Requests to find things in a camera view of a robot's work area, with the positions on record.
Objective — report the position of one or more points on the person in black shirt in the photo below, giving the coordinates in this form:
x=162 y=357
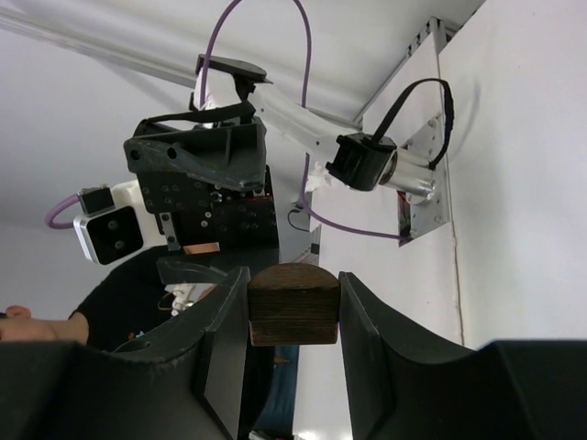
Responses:
x=130 y=302

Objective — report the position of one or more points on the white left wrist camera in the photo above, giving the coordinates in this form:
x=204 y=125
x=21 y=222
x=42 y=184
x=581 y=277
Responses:
x=115 y=223

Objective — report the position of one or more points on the thin light wood plank block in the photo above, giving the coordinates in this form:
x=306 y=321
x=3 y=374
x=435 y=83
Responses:
x=201 y=249

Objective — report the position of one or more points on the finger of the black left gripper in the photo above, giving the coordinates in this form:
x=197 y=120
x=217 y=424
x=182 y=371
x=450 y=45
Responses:
x=232 y=156
x=189 y=270

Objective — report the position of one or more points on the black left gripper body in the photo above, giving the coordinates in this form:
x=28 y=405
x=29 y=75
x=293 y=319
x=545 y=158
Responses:
x=192 y=212

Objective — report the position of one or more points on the dark wood cube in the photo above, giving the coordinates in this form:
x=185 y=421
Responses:
x=293 y=304

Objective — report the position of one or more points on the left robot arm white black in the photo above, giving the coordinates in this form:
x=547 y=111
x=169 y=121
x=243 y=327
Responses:
x=227 y=89

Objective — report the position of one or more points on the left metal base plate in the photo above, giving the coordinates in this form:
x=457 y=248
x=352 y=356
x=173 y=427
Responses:
x=424 y=205

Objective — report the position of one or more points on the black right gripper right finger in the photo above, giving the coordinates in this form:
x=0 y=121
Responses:
x=406 y=382

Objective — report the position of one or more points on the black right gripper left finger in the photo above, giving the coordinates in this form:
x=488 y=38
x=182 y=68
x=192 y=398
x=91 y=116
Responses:
x=184 y=379

